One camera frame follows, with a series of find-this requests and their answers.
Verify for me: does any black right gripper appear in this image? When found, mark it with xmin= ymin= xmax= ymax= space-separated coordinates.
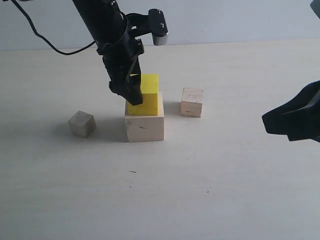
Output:
xmin=262 ymin=81 xmax=320 ymax=142

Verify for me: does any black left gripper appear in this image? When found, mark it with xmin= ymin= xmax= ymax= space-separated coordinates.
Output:
xmin=73 ymin=0 xmax=143 ymax=105

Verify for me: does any yellow cube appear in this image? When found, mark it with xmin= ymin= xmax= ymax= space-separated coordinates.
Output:
xmin=127 ymin=74 xmax=159 ymax=116

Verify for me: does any large wooden cube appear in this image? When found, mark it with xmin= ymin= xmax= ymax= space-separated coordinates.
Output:
xmin=124 ymin=91 xmax=165 ymax=143

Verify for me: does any small wooden cube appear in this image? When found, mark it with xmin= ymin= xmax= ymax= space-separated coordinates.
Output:
xmin=68 ymin=110 xmax=96 ymax=138

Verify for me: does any medium wooden cube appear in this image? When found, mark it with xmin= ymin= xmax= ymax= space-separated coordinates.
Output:
xmin=180 ymin=87 xmax=204 ymax=118

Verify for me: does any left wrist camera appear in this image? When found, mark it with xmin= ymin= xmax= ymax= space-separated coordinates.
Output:
xmin=126 ymin=8 xmax=169 ymax=46

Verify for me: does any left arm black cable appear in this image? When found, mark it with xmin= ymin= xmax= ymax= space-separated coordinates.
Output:
xmin=9 ymin=0 xmax=98 ymax=56

